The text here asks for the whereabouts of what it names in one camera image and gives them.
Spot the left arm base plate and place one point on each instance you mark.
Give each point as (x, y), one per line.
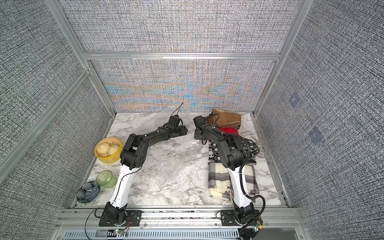
(131, 218)

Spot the yellow-rimmed bamboo steamer basket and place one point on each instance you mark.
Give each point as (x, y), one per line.
(114, 158)

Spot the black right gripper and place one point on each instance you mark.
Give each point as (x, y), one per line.
(195, 134)

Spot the cream grey plaid scarf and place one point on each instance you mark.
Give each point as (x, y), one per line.
(220, 185)

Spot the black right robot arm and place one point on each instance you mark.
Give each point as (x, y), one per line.
(235, 152)

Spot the aluminium front rail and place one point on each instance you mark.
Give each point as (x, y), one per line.
(197, 217)

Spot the right white steamed bun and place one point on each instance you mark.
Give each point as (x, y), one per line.
(113, 149)

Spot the brown fringed scarf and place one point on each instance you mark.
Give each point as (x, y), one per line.
(223, 119)

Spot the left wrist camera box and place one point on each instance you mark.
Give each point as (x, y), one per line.
(174, 122)

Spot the black white knitted scarf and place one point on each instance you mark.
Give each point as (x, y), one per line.
(252, 148)

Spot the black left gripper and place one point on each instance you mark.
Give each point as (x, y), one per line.
(184, 131)

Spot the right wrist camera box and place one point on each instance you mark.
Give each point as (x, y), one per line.
(199, 121)

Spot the red knitted scarf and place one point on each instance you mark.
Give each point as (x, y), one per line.
(227, 131)

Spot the left white steamed bun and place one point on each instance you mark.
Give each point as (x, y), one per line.
(102, 149)

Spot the white steamed bun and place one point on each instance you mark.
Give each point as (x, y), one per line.
(113, 149)
(102, 149)

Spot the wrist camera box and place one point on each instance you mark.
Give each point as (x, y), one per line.
(199, 121)
(174, 122)

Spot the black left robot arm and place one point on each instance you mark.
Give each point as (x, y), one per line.
(133, 157)

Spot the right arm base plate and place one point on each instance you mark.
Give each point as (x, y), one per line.
(228, 218)

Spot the green glass bowl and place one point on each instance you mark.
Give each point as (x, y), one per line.
(106, 179)

